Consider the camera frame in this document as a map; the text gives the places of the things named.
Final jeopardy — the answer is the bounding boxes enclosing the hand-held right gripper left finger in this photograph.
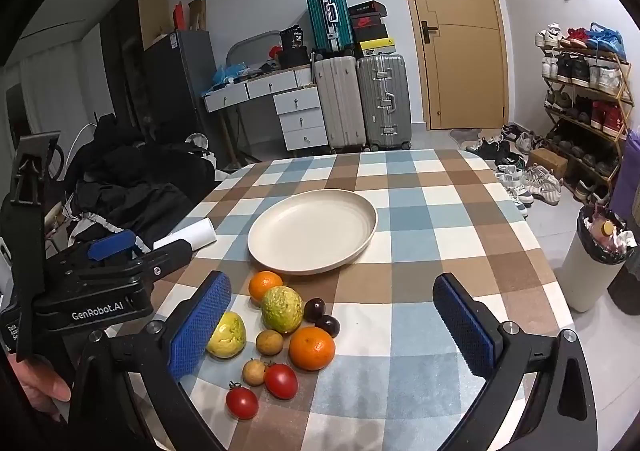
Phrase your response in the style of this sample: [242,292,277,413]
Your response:
[67,270,233,451]

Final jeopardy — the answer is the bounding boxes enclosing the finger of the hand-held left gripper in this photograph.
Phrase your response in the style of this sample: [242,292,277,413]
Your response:
[87,230,146,263]
[131,240,194,284]

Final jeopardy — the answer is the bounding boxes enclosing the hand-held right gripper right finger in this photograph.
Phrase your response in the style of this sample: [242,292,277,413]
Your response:
[432,272,601,451]

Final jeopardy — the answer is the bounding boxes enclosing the yellow guava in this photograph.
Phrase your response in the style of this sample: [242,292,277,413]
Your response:
[206,311,247,359]

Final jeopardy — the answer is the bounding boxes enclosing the small brown kiwi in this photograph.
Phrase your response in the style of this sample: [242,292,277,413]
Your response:
[242,359,267,387]

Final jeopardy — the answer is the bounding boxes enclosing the large brown longan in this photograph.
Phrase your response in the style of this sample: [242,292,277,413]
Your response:
[256,329,285,357]

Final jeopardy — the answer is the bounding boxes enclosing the green guava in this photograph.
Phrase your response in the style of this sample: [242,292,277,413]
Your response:
[261,286,306,335]

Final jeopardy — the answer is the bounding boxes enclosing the red tomato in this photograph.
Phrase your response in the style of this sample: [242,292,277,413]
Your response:
[264,363,299,401]
[225,382,260,420]

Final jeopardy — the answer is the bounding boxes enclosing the orange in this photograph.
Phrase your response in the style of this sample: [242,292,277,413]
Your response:
[288,326,336,372]
[249,271,284,304]

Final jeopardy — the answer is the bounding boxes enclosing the cream round plate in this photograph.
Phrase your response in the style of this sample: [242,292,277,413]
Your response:
[247,189,378,276]

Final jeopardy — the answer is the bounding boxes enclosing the person's left hand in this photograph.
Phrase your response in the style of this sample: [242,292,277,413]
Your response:
[10,358,73,424]

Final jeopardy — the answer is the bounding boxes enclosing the white paper towel roll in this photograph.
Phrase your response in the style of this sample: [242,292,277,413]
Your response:
[152,217,217,252]

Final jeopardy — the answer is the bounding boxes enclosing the pile of dark clothes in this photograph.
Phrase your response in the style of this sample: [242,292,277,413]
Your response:
[65,113,218,252]

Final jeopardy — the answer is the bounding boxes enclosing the dark plum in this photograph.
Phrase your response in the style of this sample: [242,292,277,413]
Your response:
[315,315,341,338]
[304,297,327,323]

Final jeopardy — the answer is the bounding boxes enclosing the white trash bin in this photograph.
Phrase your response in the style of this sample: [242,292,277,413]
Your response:
[562,205,638,313]

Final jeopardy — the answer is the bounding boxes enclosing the pile of sneakers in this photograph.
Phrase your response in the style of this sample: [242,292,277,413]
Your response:
[465,123,563,219]

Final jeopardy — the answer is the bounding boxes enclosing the dark grey refrigerator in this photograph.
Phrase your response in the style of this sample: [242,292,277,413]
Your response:
[141,29,221,162]

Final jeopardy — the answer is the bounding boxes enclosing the brown cardboard box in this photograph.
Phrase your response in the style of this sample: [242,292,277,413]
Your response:
[528,147,568,179]

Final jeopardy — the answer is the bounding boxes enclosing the white desk with drawers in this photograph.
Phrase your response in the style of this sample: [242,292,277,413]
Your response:
[202,66,329,166]

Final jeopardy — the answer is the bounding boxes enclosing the grey door mat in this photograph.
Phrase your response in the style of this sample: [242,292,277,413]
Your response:
[449,128,483,146]

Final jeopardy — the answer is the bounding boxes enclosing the dark wooden wardrobe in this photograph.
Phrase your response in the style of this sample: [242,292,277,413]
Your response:
[100,0,171,132]

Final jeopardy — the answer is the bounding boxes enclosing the blue plastic bag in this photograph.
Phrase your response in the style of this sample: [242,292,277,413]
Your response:
[212,62,249,86]

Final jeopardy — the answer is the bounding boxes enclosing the purple bag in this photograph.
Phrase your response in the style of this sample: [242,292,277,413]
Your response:
[610,128,640,222]

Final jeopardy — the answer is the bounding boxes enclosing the beige suitcase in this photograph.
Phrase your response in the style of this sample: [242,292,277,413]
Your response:
[313,56,367,153]

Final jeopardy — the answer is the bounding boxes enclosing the grey suitcase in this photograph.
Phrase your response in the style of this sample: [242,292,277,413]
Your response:
[356,54,413,152]

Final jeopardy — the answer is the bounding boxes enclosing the flat cardboard piece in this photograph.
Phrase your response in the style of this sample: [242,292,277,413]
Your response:
[187,0,208,32]

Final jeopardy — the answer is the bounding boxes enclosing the black printed box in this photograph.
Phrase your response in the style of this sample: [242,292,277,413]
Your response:
[280,24,307,52]

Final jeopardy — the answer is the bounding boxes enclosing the tan wooden door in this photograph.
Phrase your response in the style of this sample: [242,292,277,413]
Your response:
[390,0,510,130]

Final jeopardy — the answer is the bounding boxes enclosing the wooden shoe rack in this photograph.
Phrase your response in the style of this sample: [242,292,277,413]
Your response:
[540,38,633,196]

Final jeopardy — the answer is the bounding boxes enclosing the shoe rack with shoes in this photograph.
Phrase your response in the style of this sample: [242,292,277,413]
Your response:
[535,22,633,202]

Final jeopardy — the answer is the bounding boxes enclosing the teal suitcase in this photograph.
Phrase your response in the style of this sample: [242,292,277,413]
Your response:
[304,0,355,56]

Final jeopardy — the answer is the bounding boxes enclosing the black yellow shoe box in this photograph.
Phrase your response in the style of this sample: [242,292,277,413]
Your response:
[356,37,397,58]

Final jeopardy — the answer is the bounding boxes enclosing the grey arched frame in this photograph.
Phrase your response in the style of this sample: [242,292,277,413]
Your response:
[226,31,281,76]

